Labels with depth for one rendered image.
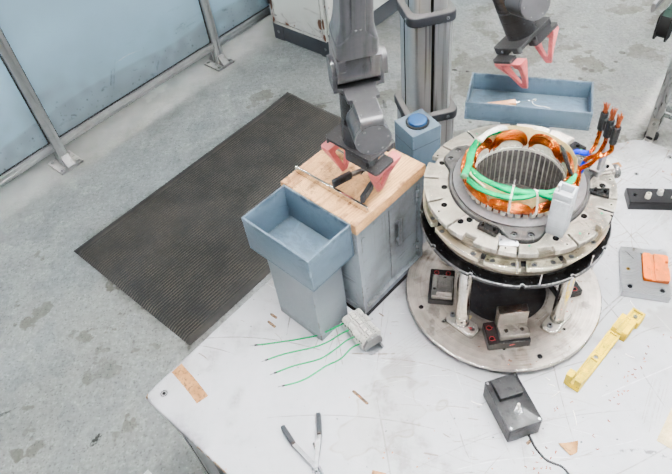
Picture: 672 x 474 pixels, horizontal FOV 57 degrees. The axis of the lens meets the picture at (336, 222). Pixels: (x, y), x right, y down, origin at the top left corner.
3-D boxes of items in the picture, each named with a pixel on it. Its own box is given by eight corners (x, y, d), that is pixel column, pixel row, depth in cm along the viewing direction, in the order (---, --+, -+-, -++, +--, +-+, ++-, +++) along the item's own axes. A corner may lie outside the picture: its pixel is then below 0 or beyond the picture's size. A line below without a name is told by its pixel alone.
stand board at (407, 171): (356, 236, 109) (355, 227, 107) (281, 190, 119) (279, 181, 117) (425, 173, 118) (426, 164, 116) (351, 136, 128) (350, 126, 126)
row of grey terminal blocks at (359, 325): (386, 345, 124) (385, 334, 120) (367, 358, 122) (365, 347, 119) (357, 312, 130) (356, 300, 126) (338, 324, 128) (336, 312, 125)
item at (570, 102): (569, 181, 149) (593, 81, 129) (567, 213, 143) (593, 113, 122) (465, 169, 156) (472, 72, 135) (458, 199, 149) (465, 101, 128)
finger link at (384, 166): (377, 207, 108) (376, 168, 101) (346, 188, 111) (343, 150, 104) (401, 184, 111) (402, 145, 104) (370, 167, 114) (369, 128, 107)
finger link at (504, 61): (553, 73, 122) (539, 32, 117) (532, 96, 120) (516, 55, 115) (525, 72, 128) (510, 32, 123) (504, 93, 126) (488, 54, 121)
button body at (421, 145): (438, 209, 147) (441, 124, 129) (413, 221, 145) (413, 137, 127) (421, 192, 152) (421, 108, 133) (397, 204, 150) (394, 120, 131)
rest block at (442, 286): (453, 279, 129) (453, 272, 127) (451, 300, 125) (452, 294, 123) (432, 277, 129) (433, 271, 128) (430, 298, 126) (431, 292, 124)
